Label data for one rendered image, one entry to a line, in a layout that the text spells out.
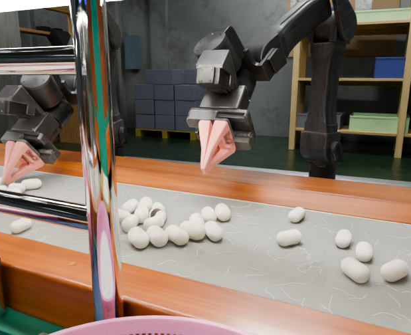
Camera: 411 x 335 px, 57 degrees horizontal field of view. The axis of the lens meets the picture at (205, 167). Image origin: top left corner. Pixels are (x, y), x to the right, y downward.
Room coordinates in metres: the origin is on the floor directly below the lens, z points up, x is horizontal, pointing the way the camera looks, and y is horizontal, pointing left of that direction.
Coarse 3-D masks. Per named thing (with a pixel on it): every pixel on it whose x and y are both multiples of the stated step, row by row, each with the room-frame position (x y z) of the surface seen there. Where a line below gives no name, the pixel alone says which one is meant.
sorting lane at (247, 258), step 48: (48, 192) 0.67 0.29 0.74; (144, 192) 0.67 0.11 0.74; (48, 240) 0.46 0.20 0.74; (192, 240) 0.46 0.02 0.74; (240, 240) 0.46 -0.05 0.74; (384, 240) 0.46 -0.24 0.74; (240, 288) 0.34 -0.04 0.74; (288, 288) 0.34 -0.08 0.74; (336, 288) 0.34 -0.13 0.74; (384, 288) 0.34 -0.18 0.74
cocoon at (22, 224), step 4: (20, 220) 0.48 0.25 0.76; (24, 220) 0.49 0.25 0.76; (28, 220) 0.49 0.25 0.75; (12, 224) 0.48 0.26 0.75; (16, 224) 0.47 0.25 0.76; (20, 224) 0.48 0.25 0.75; (24, 224) 0.48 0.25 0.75; (28, 224) 0.49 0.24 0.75; (12, 228) 0.47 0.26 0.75; (16, 228) 0.47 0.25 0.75; (20, 228) 0.48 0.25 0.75; (24, 228) 0.48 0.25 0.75; (28, 228) 0.49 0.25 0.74; (16, 232) 0.47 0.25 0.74; (20, 232) 0.48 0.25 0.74
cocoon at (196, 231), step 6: (186, 222) 0.47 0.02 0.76; (192, 222) 0.47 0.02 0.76; (186, 228) 0.46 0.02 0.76; (192, 228) 0.45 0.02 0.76; (198, 228) 0.45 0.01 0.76; (204, 228) 0.46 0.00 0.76; (192, 234) 0.45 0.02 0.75; (198, 234) 0.45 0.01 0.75; (204, 234) 0.45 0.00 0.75; (198, 240) 0.45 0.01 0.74
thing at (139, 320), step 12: (84, 324) 0.24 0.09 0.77; (96, 324) 0.24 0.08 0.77; (108, 324) 0.25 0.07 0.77; (120, 324) 0.25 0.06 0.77; (132, 324) 0.25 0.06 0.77; (144, 324) 0.25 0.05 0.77; (156, 324) 0.25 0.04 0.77; (168, 324) 0.25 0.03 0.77; (180, 324) 0.25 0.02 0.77; (192, 324) 0.25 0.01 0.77; (204, 324) 0.25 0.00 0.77; (216, 324) 0.24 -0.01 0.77
